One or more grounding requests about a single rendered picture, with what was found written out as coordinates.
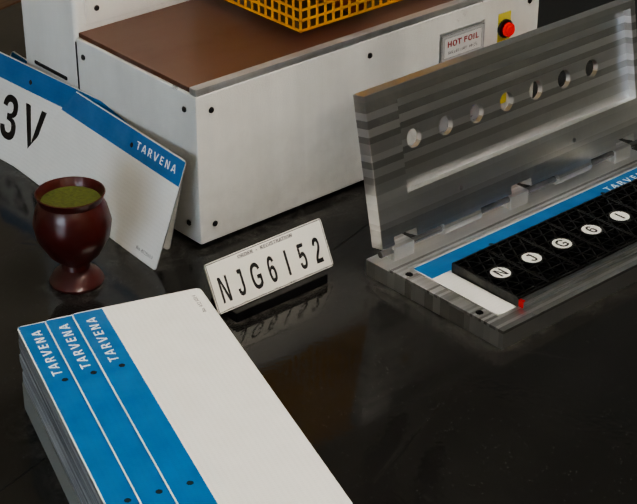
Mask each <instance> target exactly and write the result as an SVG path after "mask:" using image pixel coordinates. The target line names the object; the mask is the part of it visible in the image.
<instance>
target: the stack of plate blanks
mask: <svg viewBox="0 0 637 504"><path fill-rule="evenodd" d="M18 334H19V348H20V354H19V357H20V363H21V367H22V369H23V372H22V374H23V382H22V387H23V397H24V406H25V410H26V412H27V414H28V416H29V418H30V420H31V422H32V425H33V427H34V429H35V431H36V433H37V435H38V437H39V440H40V442H41V444H42V446H43V448H44V450H45V452H46V455H47V457H48V459H49V461H50V463H51V465H52V467H53V469H54V472H55V474H56V476H57V478H58V480H59V482H60V484H61V487H62V489H63V491H64V493H65V495H66V497H67V499H68V502H69V504H140V503H139V501H138V500H137V498H136V496H135V494H134V492H133V490H132V488H131V486H130V484H129V482H128V481H127V479H126V477H125V475H124V473H123V471H122V469H121V467H120V465H119V464H118V462H117V460H116V458H115V456H114V454H113V452H112V450H111V448H110V446H109V445H108V443H107V441H106V439H105V437H104V435H103V433H102V431H101V429H100V427H99V426H98V424H97V422H96V420H95V418H94V416H93V414H92V412H91V410H90V408H89V407H88V405H87V403H86V401H85V399H84V397H83V395H82V393H81V391H80V390H79V388H78V386H77V384H76V382H75V380H74V378H73V376H72V374H71V372H70V371H69V369H68V367H67V365H66V363H65V361H64V359H63V357H62V355H61V353H60V352H59V350H58V348H57V346H56V344H55V342H54V340H53V338H52V336H51V335H50V333H49V331H48V329H47V327H46V325H45V321H43V322H39V323H34V324H29V325H24V326H20V327H19V328H18Z"/></svg>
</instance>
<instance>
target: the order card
mask: <svg viewBox="0 0 637 504"><path fill-rule="evenodd" d="M331 266H333V261H332V257H331V254H330V251H329V247H328V244H327V240H326V237H325V234H324V230H323V227H322V223H321V220H320V219H315V220H313V221H310V222H308V223H305V224H303V225H300V226H298V227H296V228H293V229H291V230H288V231H286V232H283V233H281V234H278V235H276V236H274V237H271V238H269V239H266V240H264V241H261V242H259V243H256V244H254V245H252V246H249V247H247V248H244V249H242V250H239V251H237V252H234V253H232V254H230V255H227V256H225V257H222V258H220V259H217V260H215V261H212V262H210V263H208V264H205V265H204V270H205V273H206V277H207V280H208V283H209V286H210V290H211V293H212V296H213V299H214V303H215V306H216V309H217V312H218V314H223V313H225V312H227V311H230V310H232V309H234V308H237V307H239V306H241V305H244V304H246V303H248V302H251V301H253V300H255V299H257V298H260V297H262V296H264V295H267V294H269V293H271V292H274V291H276V290H278V289H280V288H283V287H285V286H287V285H290V284H292V283H294V282H297V281H299V280H301V279H304V278H306V277H308V276H310V275H313V274H315V273H317V272H320V271H322V270H324V269H327V268H329V267H331Z"/></svg>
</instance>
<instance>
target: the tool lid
mask: <svg viewBox="0 0 637 504"><path fill-rule="evenodd" d="M589 60H592V62H593V71H592V73H591V75H590V76H587V74H586V65H587V63H588V61H589ZM563 70H564V71H565V74H566V81H565V83H564V85H563V86H562V87H560V86H559V84H558V76H559V74H560V72H561V71H563ZM534 81H536V83H537V85H538V91H537V94H536V96H535V97H534V98H531V97H530V93H529V90H530V86H531V84H532V83H533V82H534ZM505 92H506V93H507V94H508V96H509V103H508V106H507V107H506V108H505V109H504V110H502V108H501V106H500V99H501V97H502V95H503V94H504V93H505ZM353 99H354V107H355V115H356V123H357V131H358V139H359V147H360V155H361V163H362V171H363V179H364V187H365V195H366V203H367V211H368V219H369V226H370V234H371V242H372V247H373V248H376V249H380V250H385V249H387V248H390V247H392V246H394V245H395V241H394V237H395V236H397V235H400V234H402V233H404V232H406V233H409V234H413V235H419V234H422V233H424V232H426V231H428V230H431V229H433V228H435V227H438V226H441V227H442V229H443V231H442V232H440V233H439V234H441V235H444V234H446V233H449V232H451V231H453V230H455V229H458V228H460V227H462V226H464V225H467V224H469V223H471V222H473V221H476V220H478V219H480V218H481V217H482V212H481V207H483V206H486V205H488V204H490V203H493V202H495V201H497V200H499V199H502V198H504V197H506V196H509V195H511V194H512V192H511V186H513V185H515V184H517V183H521V184H526V185H534V184H536V183H538V182H541V181H543V180H545V179H548V178H550V177H552V176H555V177H556V179H557V180H556V182H554V183H553V184H555V185H557V184H559V183H562V182H564V181H566V180H568V179H571V178H573V177H575V176H577V175H580V174H582V173H584V172H586V171H589V170H591V168H592V163H591V159H593V158H596V157H598V156H600V155H602V154H605V153H607V152H609V151H612V150H614V149H616V141H617V140H619V139H621V138H623V139H626V140H632V141H634V140H637V30H636V14H635V0H615V1H612V2H609V3H607V4H604V5H601V6H598V7H596V8H593V9H590V10H587V11H584V12H582V13H579V14H576V15H573V16H570V17H568V18H565V19H562V20H559V21H556V22H554V23H551V24H548V25H545V26H543V27H540V28H537V29H534V30H531V31H529V32H526V33H523V34H520V35H517V36H515V37H512V38H509V39H506V40H503V41H501V42H498V43H495V44H492V45H489V46H487V47H484V48H481V49H478V50H476V51H473V52H470V53H467V54H464V55H462V56H459V57H456V58H453V59H450V60H448V61H445V62H442V63H439V64H436V65H434V66H431V67H428V68H425V69H423V70H420V71H417V72H414V73H411V74H409V75H406V76H403V77H400V78H397V79H395V80H392V81H389V82H386V83H383V84H381V85H378V86H375V87H372V88H369V89H367V90H364V91H361V92H358V93H356V94H353ZM475 104H477V105H478V107H479V115H478V118H477V119H476V120H475V121H474V122H472V120H471V119H470V110H471V108H472V106H473V105H475ZM443 116H446V117H447V118H448V128H447V130H446V132H445V133H443V134H441V133H440V131H439V122H440V120H441V118H442V117H443ZM412 128H414V129H415V130H416V132H417V139H416V141H415V143H414V144H413V145H412V146H409V145H408V144H407V134H408V132H409V131H410V130H411V129H412Z"/></svg>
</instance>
